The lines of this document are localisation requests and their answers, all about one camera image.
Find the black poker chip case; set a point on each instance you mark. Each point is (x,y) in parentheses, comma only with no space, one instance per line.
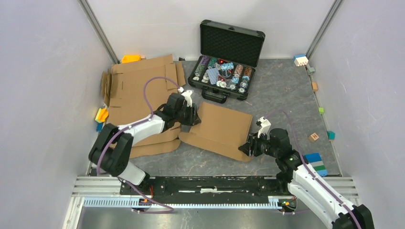
(229,56)

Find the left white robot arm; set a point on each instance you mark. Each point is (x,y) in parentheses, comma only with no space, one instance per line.
(112,148)

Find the brown cardboard box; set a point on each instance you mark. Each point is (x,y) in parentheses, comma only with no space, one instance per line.
(222,131)

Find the small teal block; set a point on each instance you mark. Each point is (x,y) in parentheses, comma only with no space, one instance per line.
(331,135)

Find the small blue block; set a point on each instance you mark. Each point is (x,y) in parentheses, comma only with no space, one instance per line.
(99,127)

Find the yellow plastic toy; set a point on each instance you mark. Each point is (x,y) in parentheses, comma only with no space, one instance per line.
(132,58)

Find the blue white green block stack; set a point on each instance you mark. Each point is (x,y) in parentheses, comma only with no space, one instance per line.
(315,160)

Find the blue white toy block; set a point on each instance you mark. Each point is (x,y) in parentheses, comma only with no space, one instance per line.
(300,60)

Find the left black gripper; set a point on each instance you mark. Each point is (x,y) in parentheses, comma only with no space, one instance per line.
(194,119)

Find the flat cardboard sheet stack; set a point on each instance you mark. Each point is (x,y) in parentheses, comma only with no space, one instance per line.
(132,90)

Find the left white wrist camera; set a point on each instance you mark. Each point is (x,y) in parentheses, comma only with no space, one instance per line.
(187,94)

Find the small orange wooden block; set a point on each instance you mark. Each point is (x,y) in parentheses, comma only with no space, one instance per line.
(314,86)

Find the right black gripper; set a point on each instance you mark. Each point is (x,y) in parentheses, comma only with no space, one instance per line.
(251,145)

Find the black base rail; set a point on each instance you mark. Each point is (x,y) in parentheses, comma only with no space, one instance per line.
(213,190)

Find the small lime green block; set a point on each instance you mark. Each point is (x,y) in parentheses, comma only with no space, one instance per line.
(320,110)

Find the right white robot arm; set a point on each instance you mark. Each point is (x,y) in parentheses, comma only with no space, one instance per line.
(298,177)

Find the small grey block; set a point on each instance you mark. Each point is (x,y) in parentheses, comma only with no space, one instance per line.
(310,70)

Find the wooden letter cube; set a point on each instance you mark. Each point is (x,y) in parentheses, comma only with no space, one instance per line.
(313,137)

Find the yellow orange toy block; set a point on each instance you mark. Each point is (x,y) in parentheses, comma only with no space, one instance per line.
(102,115)

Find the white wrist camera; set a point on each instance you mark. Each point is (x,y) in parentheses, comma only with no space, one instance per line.
(264,125)
(187,94)

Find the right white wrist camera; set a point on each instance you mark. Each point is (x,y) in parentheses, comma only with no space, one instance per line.
(264,125)

